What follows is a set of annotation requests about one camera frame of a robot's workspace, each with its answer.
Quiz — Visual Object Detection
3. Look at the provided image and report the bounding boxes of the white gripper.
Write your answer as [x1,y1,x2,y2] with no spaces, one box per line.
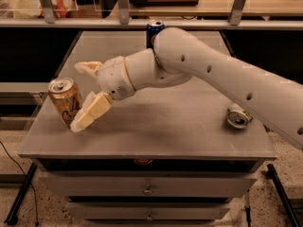
[70,56,135,132]

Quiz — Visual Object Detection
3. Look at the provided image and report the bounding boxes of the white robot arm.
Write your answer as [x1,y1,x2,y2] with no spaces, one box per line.
[70,27,303,148]

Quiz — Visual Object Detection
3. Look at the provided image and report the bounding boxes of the orange LaCroix can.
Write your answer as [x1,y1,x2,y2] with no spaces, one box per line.
[48,78,82,127]

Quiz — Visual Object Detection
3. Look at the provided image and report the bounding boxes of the blue Pepsi can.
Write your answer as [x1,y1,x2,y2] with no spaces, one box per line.
[146,20,165,48]

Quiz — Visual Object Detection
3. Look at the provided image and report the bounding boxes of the green white tipped can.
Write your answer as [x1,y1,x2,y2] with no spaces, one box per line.
[226,104,253,130]

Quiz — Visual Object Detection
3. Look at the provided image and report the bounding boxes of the grey drawer cabinet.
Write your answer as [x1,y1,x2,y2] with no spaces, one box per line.
[18,30,277,227]

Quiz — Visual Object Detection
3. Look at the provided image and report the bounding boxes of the upper drawer with knob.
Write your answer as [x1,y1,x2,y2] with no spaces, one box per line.
[39,174,257,198]

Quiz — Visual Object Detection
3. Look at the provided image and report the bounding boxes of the drawer with knob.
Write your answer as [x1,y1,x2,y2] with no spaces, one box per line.
[66,202,230,220]
[39,174,257,198]

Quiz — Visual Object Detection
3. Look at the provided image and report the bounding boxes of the orange white plastic bag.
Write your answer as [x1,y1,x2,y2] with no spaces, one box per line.
[0,0,75,19]

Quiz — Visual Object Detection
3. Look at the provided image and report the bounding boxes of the lower drawer with knob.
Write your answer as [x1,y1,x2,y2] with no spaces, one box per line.
[66,202,230,220]

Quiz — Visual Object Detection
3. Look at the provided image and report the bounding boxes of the middle metal shelf bracket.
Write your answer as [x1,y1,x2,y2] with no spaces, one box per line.
[117,0,130,25]

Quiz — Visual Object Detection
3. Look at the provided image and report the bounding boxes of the metal shelf bracket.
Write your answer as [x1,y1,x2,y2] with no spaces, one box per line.
[39,0,57,24]
[117,0,130,25]
[227,0,246,26]

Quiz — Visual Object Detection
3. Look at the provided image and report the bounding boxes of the left metal shelf bracket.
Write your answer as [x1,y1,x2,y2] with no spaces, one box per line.
[39,0,57,24]

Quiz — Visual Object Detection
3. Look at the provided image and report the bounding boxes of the black floor cable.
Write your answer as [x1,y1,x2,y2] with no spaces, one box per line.
[0,141,40,227]

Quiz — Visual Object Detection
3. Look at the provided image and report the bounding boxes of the black left floor rail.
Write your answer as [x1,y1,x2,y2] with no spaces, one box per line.
[3,164,37,226]

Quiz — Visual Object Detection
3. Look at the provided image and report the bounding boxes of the black floor rail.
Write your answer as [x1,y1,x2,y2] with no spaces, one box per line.
[266,164,303,227]
[3,164,37,226]

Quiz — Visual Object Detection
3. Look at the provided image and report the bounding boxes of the right metal shelf bracket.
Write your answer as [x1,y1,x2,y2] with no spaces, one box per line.
[227,0,246,26]

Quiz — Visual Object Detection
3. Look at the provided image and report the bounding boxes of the black right floor rail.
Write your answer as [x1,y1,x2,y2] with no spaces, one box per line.
[266,164,303,227]

